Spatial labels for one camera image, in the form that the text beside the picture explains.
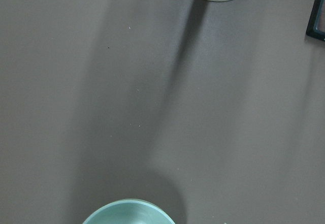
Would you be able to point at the black framed box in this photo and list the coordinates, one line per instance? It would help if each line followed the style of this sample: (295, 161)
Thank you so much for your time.
(315, 27)

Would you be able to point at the green bowl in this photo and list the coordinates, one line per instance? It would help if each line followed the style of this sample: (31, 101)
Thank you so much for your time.
(129, 211)

